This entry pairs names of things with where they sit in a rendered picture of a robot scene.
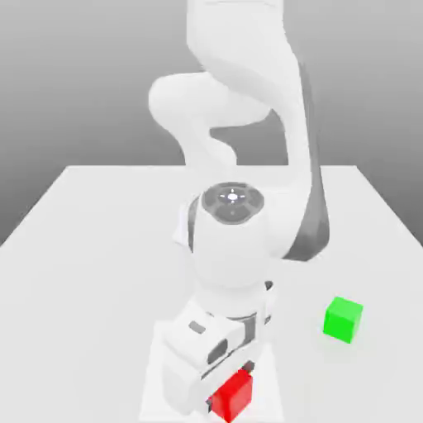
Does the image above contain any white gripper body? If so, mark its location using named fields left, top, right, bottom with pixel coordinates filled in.
left=161, top=342, right=259, bottom=417

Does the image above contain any small red cube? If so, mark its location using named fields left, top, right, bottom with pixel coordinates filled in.
left=209, top=368, right=254, bottom=423

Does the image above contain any small green cube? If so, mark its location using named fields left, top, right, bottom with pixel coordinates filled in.
left=322, top=296, right=364, bottom=345

